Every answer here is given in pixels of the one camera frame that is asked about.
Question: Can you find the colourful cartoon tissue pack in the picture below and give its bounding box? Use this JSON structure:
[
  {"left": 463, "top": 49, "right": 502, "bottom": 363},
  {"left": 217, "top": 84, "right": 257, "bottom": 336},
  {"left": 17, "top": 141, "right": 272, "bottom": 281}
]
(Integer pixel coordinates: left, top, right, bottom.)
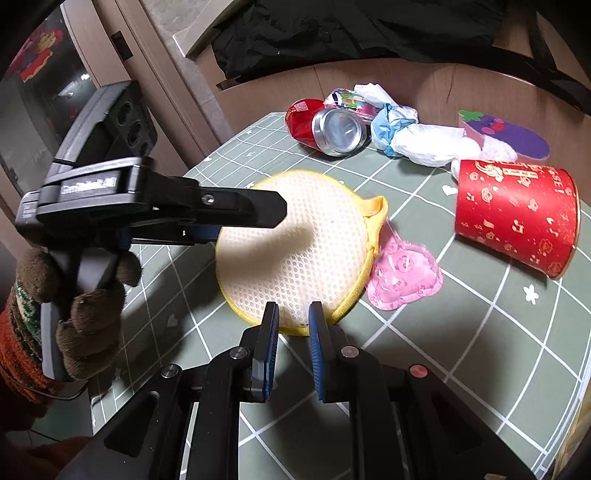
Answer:
[{"left": 323, "top": 88, "right": 384, "bottom": 125}]

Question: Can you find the red festive door sticker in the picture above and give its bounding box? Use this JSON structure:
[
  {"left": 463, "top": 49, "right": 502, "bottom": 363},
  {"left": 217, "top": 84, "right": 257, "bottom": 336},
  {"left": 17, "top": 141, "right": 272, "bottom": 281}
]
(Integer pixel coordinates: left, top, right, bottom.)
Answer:
[{"left": 14, "top": 28, "right": 65, "bottom": 84}]

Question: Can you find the person's left hand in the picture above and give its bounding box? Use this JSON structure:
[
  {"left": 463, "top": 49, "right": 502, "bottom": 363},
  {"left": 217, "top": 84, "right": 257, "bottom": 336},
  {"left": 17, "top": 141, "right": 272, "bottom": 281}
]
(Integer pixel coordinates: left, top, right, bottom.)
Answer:
[{"left": 9, "top": 247, "right": 143, "bottom": 381}]

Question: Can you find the white and blue crumpled bag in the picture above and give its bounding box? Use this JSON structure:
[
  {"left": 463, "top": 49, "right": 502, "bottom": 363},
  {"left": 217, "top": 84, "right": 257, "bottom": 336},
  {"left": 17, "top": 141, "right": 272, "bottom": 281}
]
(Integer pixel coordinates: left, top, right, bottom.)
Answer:
[{"left": 370, "top": 104, "right": 483, "bottom": 168}]

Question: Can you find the red patterned paper cup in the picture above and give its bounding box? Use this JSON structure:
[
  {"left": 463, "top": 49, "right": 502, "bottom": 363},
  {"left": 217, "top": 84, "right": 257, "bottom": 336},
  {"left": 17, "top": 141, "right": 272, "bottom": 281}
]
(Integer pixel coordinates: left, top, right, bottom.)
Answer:
[{"left": 454, "top": 159, "right": 580, "bottom": 278}]

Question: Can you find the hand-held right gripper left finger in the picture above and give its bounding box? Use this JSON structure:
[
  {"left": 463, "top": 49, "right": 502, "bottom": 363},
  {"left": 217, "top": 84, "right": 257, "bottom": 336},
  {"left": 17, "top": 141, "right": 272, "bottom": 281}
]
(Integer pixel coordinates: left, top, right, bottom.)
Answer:
[{"left": 55, "top": 301, "right": 281, "bottom": 480}]

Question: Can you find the pink bear print packet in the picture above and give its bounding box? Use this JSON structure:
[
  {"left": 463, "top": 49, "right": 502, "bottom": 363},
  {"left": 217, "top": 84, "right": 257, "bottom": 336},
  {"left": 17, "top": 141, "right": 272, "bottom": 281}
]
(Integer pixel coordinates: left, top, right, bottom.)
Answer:
[{"left": 365, "top": 228, "right": 444, "bottom": 311}]

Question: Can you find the green grid tablecloth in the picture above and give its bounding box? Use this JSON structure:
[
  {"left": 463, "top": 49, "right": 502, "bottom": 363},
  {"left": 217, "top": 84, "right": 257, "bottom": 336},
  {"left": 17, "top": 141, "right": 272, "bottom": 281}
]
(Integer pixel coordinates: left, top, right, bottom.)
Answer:
[{"left": 88, "top": 111, "right": 591, "bottom": 480}]

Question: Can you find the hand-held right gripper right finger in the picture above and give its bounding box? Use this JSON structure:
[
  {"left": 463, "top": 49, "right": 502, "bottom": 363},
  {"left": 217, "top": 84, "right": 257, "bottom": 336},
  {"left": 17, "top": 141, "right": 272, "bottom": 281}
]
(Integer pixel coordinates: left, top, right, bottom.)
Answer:
[{"left": 308, "top": 301, "right": 536, "bottom": 480}]

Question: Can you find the white stone countertop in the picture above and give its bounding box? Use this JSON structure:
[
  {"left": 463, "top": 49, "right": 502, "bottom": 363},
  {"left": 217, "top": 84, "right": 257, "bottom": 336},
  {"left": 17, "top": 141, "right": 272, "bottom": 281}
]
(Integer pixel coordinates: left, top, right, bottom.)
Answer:
[{"left": 173, "top": 0, "right": 250, "bottom": 58}]

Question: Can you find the black fabric bag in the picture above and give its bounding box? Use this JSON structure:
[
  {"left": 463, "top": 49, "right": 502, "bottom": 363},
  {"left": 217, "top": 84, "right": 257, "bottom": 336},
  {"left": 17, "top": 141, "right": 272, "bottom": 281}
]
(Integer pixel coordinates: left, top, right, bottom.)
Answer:
[{"left": 210, "top": 0, "right": 591, "bottom": 100}]

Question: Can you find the brown door frame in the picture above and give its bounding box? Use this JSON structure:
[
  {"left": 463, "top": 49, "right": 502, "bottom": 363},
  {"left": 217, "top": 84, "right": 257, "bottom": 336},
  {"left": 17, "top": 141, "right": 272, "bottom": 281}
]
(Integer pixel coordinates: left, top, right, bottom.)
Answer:
[{"left": 92, "top": 0, "right": 232, "bottom": 153}]

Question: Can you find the purple eggplant sponge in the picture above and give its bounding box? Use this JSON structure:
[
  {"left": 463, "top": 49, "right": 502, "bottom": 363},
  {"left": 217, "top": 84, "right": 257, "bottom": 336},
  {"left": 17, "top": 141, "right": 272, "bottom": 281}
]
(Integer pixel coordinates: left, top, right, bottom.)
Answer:
[{"left": 450, "top": 109, "right": 551, "bottom": 181}]

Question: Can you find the person's left forearm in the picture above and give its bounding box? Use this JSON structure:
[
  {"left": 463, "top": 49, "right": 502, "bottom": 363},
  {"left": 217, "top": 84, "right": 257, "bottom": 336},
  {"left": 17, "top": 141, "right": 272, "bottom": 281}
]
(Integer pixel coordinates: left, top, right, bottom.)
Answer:
[{"left": 0, "top": 305, "right": 93, "bottom": 480}]

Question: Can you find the yellow mesh scrubber pad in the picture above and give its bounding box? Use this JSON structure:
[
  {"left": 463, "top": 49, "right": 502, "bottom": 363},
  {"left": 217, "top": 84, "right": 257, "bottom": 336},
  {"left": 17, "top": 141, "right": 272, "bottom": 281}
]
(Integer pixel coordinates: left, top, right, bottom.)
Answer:
[{"left": 215, "top": 170, "right": 389, "bottom": 337}]

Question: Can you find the red soda can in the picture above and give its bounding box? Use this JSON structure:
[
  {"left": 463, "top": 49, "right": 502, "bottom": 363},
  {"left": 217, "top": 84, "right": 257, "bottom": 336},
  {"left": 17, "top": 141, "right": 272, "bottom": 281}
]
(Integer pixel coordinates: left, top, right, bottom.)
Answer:
[{"left": 285, "top": 98, "right": 370, "bottom": 158}]

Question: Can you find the black door strike plate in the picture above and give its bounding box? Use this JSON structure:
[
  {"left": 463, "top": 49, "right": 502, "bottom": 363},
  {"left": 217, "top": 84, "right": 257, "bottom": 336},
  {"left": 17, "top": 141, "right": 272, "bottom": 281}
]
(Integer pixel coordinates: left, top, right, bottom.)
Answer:
[{"left": 112, "top": 30, "right": 134, "bottom": 60}]

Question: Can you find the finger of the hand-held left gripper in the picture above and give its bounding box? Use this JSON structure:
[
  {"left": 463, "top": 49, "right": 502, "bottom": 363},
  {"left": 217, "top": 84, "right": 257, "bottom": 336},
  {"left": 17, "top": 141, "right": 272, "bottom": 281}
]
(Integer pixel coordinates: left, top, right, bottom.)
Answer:
[
  {"left": 152, "top": 173, "right": 288, "bottom": 229},
  {"left": 117, "top": 224, "right": 222, "bottom": 247}
]

